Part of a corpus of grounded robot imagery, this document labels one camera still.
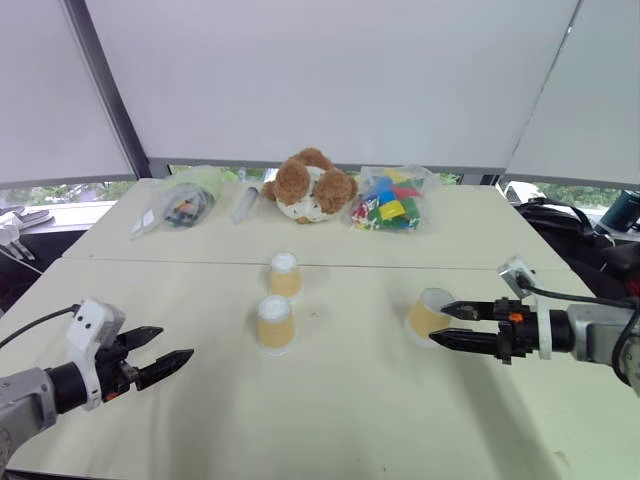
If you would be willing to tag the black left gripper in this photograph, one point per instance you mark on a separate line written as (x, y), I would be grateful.
(116, 367)

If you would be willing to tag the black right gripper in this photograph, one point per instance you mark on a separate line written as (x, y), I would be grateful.
(515, 330)

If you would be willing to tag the tan paper cup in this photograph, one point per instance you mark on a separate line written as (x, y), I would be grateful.
(425, 320)
(285, 280)
(275, 327)

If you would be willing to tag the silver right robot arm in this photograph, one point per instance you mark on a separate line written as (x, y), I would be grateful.
(595, 330)

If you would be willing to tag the black bag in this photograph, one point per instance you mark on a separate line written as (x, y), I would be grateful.
(575, 235)

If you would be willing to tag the small white object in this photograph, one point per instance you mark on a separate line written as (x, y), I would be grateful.
(517, 192)

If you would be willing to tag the bag of coloured plastic blocks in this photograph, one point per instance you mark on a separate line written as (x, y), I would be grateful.
(390, 202)

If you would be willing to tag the clear bag of dark parts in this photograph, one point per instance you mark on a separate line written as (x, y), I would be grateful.
(182, 202)

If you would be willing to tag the clear plastic syringe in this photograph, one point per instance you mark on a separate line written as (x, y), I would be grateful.
(244, 205)

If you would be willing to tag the white and grey clutter pile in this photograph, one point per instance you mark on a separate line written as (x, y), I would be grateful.
(20, 225)

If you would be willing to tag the dark teal mug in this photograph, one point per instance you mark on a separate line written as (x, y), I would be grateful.
(622, 210)

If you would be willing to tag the brown and white plush toy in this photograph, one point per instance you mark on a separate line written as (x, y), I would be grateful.
(305, 185)

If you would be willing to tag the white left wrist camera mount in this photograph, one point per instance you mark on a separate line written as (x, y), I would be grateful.
(90, 325)

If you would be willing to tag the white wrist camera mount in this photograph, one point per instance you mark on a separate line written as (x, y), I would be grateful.
(542, 327)
(90, 325)

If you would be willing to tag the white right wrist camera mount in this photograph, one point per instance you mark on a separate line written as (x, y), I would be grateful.
(542, 327)

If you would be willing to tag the dark window frame post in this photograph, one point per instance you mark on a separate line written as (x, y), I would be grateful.
(107, 90)

